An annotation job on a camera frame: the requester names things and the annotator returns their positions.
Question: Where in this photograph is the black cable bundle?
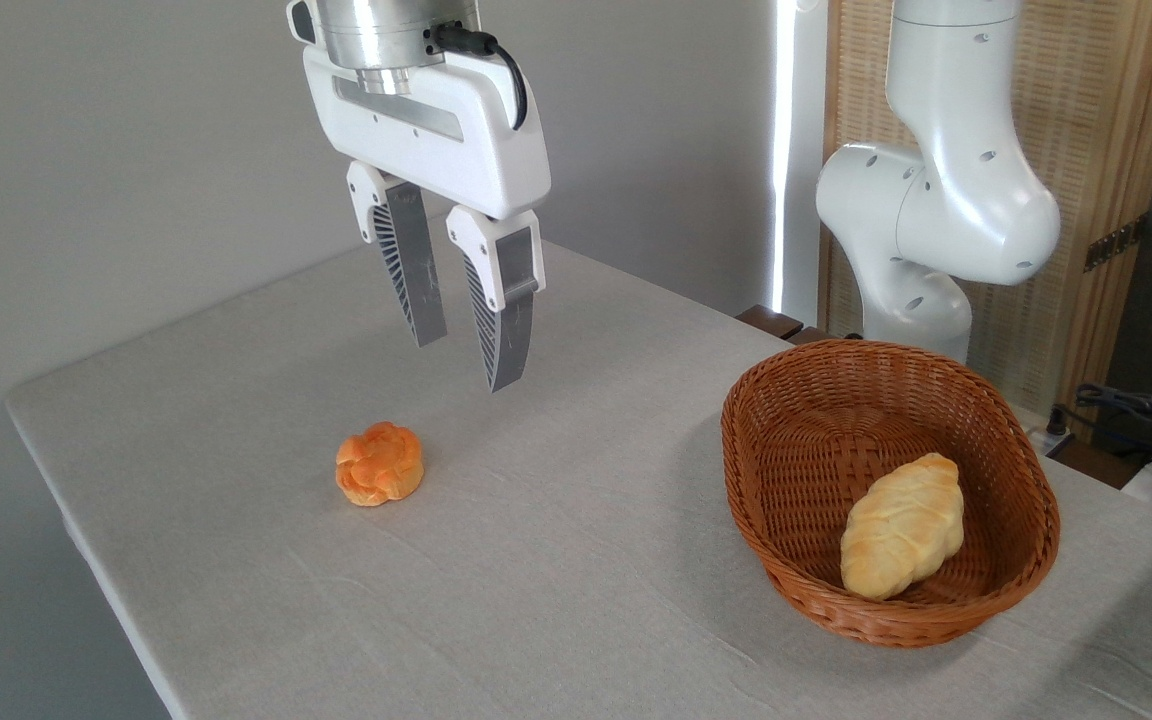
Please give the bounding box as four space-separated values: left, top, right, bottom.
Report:
1051 383 1152 473

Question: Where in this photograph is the wooden rattan folding screen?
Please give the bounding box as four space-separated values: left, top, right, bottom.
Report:
821 0 1152 421

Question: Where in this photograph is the pale braided bread loaf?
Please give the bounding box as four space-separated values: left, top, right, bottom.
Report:
840 452 966 602

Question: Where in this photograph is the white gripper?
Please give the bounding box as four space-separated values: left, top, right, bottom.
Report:
302 45 552 393

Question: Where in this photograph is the white vertical frame strip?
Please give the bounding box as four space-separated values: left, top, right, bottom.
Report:
771 0 829 313

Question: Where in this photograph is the dark metal screen hinge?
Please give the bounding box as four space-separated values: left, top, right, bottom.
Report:
1084 215 1149 273

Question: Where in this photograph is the brown wicker basket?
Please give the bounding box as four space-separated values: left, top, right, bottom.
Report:
721 338 1062 649

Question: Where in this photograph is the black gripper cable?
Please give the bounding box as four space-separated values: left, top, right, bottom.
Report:
431 22 529 131

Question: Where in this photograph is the orange round bun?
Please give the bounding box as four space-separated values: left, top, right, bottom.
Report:
335 421 425 507

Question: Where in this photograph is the dark brown wooden furniture piece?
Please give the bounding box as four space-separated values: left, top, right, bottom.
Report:
736 305 837 347

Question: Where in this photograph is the grey tablecloth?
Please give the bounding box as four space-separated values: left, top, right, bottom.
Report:
4 238 1152 720

